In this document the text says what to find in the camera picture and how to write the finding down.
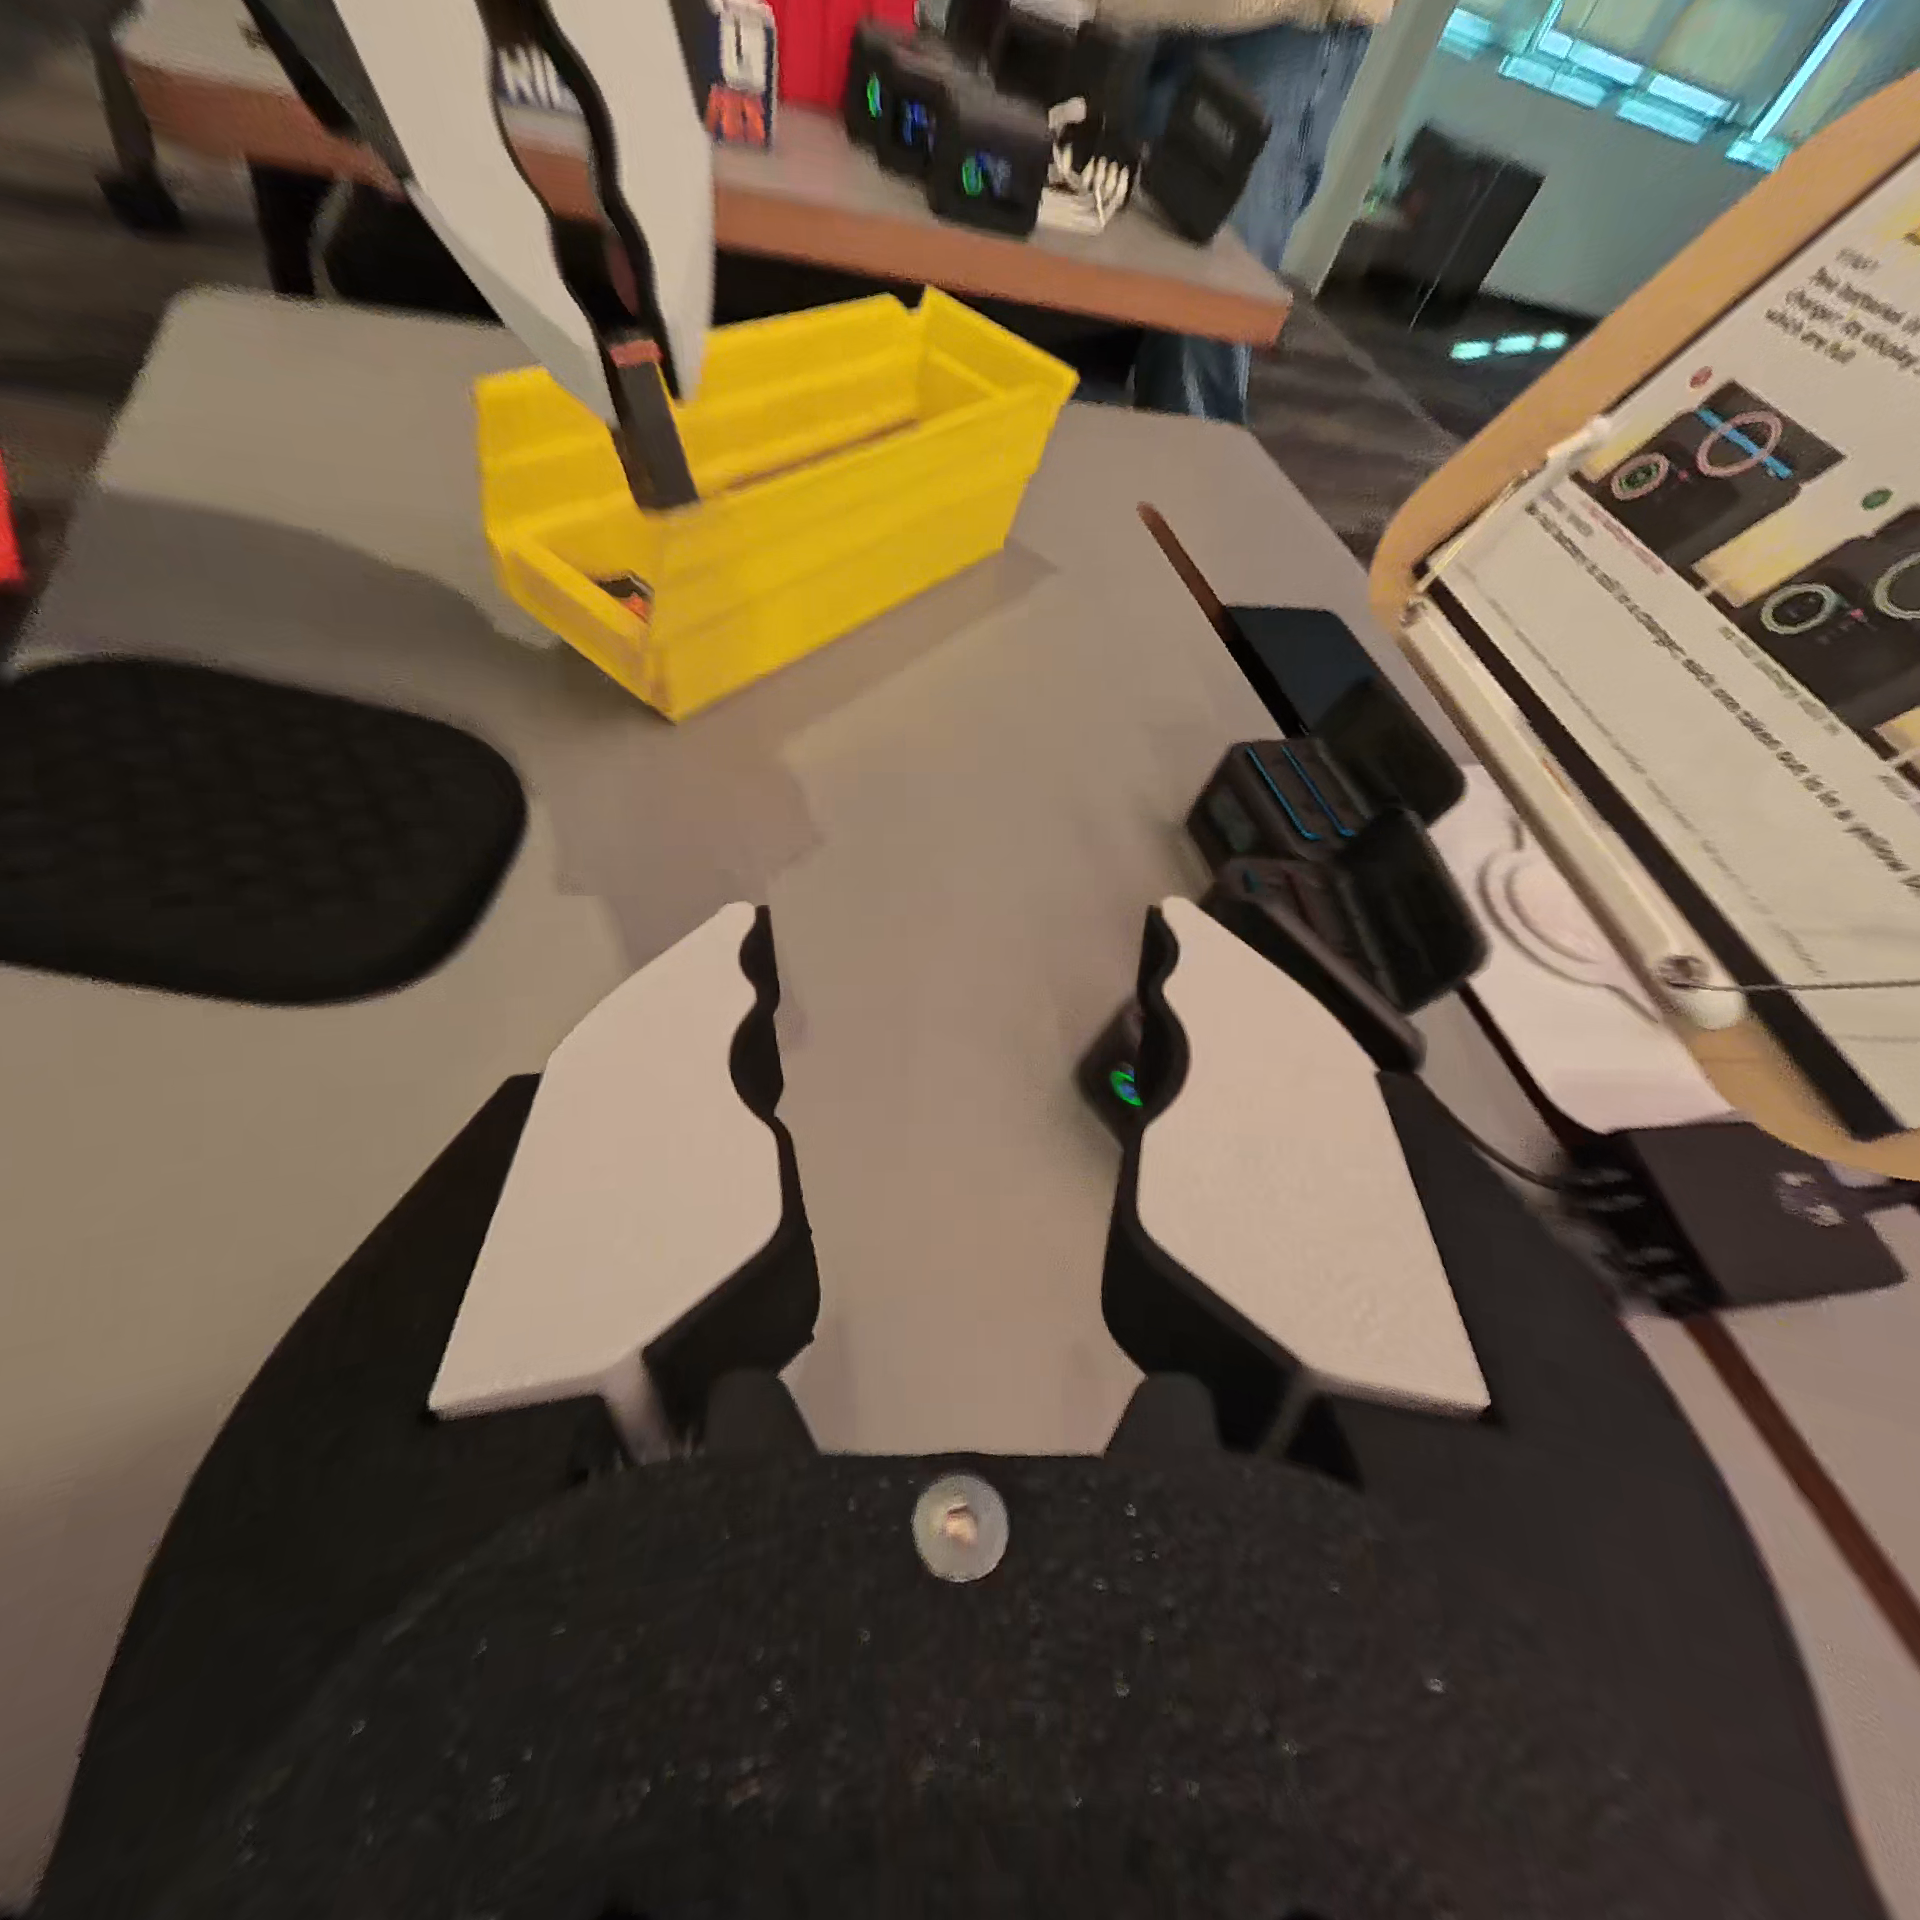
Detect thin grey cord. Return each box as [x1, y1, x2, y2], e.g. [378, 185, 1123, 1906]
[1667, 956, 1920, 1000]

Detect black battery charger case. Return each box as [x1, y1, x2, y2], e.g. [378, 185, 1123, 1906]
[1197, 811, 1494, 1067]
[927, 86, 1059, 235]
[1075, 1006, 1202, 1147]
[850, 25, 962, 158]
[1186, 611, 1472, 878]

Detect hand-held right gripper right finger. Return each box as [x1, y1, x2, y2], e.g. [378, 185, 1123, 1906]
[1103, 897, 1498, 1418]

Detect wooden work table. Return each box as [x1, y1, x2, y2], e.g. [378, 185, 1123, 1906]
[114, 0, 1299, 347]

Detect white clip bar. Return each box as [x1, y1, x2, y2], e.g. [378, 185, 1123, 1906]
[1435, 585, 1749, 1039]

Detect black battery blue stripe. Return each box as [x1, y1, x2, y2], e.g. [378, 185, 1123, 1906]
[1238, 753, 1367, 857]

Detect white coiled cable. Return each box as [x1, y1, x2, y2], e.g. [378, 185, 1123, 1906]
[1035, 97, 1143, 235]

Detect black honeycomb cushion pad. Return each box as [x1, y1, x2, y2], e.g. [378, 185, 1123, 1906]
[0, 657, 530, 1008]

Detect yellow plastic bin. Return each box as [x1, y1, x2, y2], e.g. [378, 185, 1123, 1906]
[477, 286, 1081, 722]

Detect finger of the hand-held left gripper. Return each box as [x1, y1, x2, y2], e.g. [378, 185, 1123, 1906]
[555, 0, 722, 406]
[333, 0, 618, 452]

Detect wooden instruction board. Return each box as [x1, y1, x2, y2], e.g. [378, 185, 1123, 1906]
[1371, 75, 1920, 1177]

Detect black charging hub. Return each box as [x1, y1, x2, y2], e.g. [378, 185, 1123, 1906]
[1555, 1127, 1911, 1316]

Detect black battery orange stripe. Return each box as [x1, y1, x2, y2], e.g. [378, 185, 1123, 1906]
[615, 326, 702, 506]

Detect black charging cable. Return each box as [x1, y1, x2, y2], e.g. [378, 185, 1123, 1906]
[1472, 1052, 1646, 1248]

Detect white base mat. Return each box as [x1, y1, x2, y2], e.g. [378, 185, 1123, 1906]
[1435, 835, 1697, 1158]

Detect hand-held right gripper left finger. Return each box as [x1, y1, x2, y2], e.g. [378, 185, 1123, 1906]
[431, 902, 819, 1418]

